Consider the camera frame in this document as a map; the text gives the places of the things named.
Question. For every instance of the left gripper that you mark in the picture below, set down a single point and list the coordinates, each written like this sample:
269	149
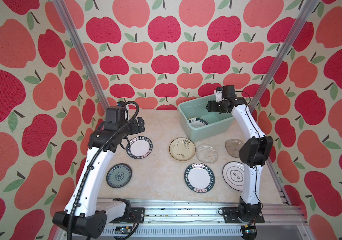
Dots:
136	129

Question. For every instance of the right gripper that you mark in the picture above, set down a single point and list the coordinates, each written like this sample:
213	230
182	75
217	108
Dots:
212	106

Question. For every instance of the green rim plate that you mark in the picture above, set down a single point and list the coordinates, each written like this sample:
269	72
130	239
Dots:
197	122
139	147
199	178

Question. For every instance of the green rim plate back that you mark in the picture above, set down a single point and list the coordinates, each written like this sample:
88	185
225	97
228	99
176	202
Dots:
197	122

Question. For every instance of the green rim plate front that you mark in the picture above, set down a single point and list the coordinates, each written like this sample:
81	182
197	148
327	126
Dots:
199	178

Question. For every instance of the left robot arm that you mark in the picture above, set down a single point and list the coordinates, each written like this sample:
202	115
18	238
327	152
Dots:
80	216

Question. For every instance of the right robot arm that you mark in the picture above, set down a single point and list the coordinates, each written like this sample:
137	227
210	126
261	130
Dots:
253	154

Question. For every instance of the mint green plastic bin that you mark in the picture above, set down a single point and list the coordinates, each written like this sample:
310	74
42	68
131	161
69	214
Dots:
196	108

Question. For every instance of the grey glass plate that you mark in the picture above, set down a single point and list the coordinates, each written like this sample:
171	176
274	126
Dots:
233	147

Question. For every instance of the clear glass plate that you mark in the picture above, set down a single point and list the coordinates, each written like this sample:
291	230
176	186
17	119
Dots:
207	153

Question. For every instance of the blue patterned plate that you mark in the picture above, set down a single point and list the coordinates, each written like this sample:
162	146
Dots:
119	176

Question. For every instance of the beige bamboo pattern plate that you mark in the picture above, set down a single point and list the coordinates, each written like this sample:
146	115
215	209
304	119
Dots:
182	149

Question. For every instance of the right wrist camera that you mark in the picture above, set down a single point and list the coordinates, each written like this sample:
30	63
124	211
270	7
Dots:
218	94

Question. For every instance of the white black ring plate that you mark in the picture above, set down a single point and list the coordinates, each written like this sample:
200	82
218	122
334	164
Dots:
234	174

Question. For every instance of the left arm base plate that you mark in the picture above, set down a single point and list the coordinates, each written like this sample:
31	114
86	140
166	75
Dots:
135	214

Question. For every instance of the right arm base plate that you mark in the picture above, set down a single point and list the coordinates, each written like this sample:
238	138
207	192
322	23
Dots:
242	215

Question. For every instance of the right aluminium frame post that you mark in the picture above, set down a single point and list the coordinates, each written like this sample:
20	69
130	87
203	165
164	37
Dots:
294	32

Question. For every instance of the aluminium frame post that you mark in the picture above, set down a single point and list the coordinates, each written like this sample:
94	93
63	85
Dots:
68	23
294	32

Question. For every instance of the left aluminium frame post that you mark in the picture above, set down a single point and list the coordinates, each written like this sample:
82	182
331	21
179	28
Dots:
68	23

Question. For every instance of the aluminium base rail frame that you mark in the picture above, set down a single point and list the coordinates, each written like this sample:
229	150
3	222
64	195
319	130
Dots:
178	220

